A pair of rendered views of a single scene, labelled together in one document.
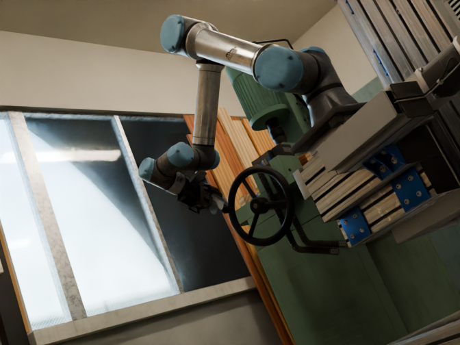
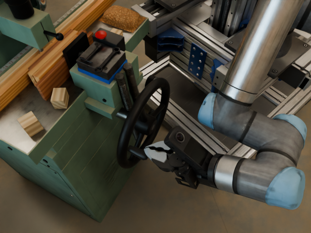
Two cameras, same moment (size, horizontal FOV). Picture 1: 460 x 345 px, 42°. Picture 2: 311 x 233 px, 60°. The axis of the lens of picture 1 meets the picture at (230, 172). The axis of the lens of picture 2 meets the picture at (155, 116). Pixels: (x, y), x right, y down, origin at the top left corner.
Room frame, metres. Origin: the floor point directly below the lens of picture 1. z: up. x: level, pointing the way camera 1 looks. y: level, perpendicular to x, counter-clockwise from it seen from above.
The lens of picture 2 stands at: (2.09, 0.38, 1.49)
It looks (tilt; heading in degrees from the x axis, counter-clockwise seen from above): 56 degrees down; 263
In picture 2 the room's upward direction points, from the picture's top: straight up
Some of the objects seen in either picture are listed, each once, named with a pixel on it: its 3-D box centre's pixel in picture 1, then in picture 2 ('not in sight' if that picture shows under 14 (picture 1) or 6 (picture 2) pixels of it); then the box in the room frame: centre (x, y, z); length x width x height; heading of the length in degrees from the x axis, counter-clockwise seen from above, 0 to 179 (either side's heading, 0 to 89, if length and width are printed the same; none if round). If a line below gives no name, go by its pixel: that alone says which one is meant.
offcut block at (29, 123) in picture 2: (246, 201); (30, 124); (2.35, -0.01, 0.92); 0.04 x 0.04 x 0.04; 34
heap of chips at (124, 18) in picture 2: not in sight; (121, 14); (2.11, -0.43, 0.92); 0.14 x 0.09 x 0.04; 145
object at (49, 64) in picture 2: not in sight; (62, 64); (2.29, -0.20, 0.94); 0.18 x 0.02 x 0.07; 55
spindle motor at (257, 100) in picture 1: (257, 90); not in sight; (2.34, -0.25, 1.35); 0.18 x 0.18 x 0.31
